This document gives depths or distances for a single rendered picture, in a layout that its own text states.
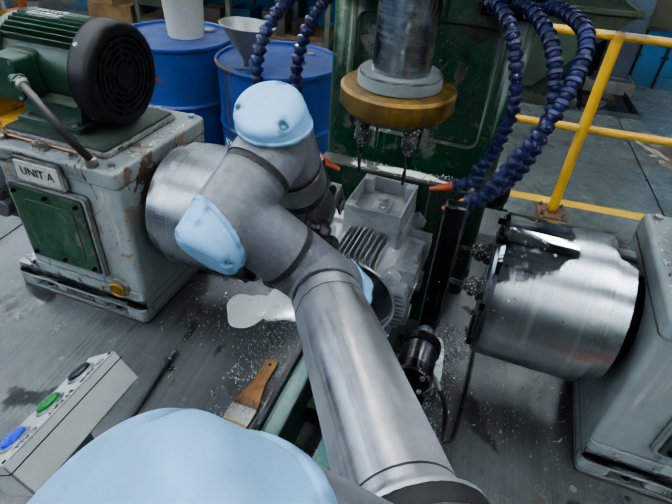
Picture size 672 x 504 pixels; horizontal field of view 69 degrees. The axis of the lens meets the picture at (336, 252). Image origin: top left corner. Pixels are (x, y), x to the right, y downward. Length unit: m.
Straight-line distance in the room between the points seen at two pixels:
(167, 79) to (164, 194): 1.79
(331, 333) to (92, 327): 0.81
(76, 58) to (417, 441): 0.82
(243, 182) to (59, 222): 0.64
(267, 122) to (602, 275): 0.53
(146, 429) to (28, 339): 1.03
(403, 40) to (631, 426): 0.67
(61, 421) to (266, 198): 0.35
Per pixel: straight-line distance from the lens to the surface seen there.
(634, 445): 0.96
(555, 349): 0.82
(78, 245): 1.09
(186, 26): 2.81
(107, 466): 0.18
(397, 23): 0.74
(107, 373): 0.70
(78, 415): 0.68
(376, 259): 0.81
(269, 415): 0.81
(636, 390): 0.86
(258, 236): 0.49
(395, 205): 0.91
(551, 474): 0.99
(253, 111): 0.51
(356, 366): 0.37
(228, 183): 0.49
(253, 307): 1.13
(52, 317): 1.22
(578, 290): 0.79
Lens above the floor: 1.59
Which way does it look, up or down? 38 degrees down
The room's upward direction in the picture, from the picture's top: 4 degrees clockwise
